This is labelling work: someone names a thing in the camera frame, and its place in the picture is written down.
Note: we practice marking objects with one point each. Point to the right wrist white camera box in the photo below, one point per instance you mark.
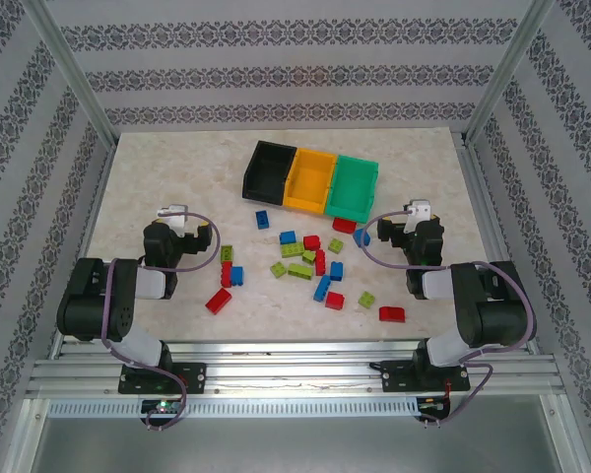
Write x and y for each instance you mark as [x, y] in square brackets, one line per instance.
[420, 211]

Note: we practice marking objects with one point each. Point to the long blue lego brick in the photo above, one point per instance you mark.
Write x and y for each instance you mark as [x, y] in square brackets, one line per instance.
[322, 288]

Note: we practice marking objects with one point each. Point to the right circuit board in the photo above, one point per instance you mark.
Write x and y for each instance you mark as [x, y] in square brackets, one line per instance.
[433, 405]

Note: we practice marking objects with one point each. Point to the small red lego brick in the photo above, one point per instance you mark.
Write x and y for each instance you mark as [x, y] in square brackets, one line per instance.
[311, 242]
[335, 299]

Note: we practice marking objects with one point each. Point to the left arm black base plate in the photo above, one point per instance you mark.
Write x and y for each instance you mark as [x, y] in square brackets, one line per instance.
[192, 377]

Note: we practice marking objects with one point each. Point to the small blue lego brick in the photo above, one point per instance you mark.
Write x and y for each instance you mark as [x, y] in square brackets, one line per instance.
[288, 237]
[262, 219]
[360, 238]
[237, 275]

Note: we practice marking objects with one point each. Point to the yellow plastic bin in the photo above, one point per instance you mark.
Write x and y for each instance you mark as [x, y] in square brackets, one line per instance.
[310, 180]

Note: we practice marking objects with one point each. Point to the aluminium mounting rail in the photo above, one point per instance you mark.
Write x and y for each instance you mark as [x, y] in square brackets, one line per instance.
[295, 372]

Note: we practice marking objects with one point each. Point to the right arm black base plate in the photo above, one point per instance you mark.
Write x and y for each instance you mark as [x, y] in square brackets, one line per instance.
[399, 374]

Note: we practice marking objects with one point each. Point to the red curved lego brick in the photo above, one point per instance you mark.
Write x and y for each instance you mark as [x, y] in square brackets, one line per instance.
[392, 314]
[344, 225]

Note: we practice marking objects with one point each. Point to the tall blue lego brick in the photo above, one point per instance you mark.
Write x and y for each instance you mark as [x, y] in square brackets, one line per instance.
[336, 271]

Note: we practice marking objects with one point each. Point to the right aluminium frame post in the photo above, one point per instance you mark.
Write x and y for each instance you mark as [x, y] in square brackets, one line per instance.
[507, 74]

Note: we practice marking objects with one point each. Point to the long red lego brick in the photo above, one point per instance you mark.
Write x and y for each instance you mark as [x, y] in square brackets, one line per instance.
[320, 262]
[225, 274]

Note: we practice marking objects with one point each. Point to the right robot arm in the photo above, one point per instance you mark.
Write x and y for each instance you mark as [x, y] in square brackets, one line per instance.
[492, 305]

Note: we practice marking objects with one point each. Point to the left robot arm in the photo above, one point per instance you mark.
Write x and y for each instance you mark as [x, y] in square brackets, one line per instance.
[93, 295]

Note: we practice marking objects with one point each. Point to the left aluminium frame post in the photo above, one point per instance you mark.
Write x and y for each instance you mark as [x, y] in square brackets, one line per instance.
[74, 74]

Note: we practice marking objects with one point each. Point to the circuit board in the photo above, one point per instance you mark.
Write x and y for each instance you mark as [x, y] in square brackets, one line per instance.
[161, 407]
[433, 405]

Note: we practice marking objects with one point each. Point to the black plastic bin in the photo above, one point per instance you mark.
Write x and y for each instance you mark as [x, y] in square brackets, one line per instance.
[266, 172]

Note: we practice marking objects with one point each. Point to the left circuit board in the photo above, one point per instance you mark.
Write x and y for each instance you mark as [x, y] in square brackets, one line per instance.
[161, 407]

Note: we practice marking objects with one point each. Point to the aluminium frame post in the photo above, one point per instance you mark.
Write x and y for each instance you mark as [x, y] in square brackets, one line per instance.
[507, 74]
[74, 74]

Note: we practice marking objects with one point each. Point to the green plastic bin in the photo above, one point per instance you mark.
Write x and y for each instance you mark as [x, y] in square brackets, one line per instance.
[352, 187]

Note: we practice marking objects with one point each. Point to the small green lego brick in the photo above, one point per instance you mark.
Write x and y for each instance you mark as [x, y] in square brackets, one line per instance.
[308, 256]
[367, 299]
[226, 253]
[336, 245]
[278, 268]

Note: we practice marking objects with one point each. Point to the long green lego brick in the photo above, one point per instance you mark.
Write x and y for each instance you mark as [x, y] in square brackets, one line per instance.
[299, 271]

